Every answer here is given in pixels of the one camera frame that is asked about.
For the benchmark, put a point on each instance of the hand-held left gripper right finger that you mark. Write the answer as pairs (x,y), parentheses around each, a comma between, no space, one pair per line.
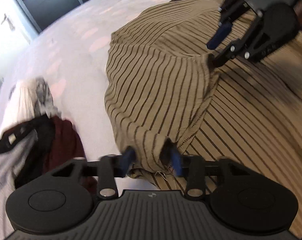
(177,163)

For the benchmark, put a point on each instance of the tan striped shirt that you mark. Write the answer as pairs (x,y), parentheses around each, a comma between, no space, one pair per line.
(153,80)

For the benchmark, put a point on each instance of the black sliding door wardrobe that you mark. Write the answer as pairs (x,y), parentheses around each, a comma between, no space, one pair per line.
(53,0)

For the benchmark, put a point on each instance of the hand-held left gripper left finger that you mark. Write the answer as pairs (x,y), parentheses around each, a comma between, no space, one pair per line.
(127,162)

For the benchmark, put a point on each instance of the white ribbed garment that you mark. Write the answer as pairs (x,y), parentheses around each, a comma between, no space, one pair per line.
(23,100)

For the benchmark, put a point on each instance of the grey shirt with black collar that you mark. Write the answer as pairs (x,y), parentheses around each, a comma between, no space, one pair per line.
(6,175)

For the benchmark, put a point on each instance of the white door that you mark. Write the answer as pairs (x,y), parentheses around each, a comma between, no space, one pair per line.
(6,45)

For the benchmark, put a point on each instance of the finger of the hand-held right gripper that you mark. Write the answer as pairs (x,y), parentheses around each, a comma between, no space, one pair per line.
(226,56)
(218,36)

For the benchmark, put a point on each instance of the grey checked garment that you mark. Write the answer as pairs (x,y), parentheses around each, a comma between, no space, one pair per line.
(46,97)

